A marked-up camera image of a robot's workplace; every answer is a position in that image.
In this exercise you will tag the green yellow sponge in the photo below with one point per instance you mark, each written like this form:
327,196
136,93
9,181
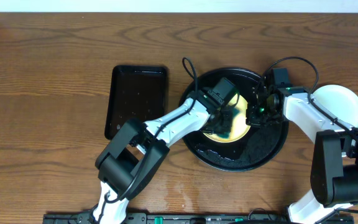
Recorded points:
225,123

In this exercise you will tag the yellow plate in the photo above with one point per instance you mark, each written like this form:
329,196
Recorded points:
239,128

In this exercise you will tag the black rectangular tray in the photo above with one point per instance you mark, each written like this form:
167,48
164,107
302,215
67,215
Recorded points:
137,91

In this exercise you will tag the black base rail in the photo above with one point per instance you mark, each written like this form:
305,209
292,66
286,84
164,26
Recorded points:
143,218

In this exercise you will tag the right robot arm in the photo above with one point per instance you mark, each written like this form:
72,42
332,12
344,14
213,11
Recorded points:
334,170

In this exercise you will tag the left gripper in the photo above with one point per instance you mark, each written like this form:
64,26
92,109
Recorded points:
224,116

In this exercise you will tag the black round tray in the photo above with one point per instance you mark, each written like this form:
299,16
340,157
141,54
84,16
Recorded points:
255,148

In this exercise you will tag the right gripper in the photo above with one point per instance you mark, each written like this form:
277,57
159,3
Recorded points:
252,119

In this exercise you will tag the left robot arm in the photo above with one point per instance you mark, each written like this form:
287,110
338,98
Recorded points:
131,159

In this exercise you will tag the light green plate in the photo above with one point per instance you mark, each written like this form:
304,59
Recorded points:
340,101

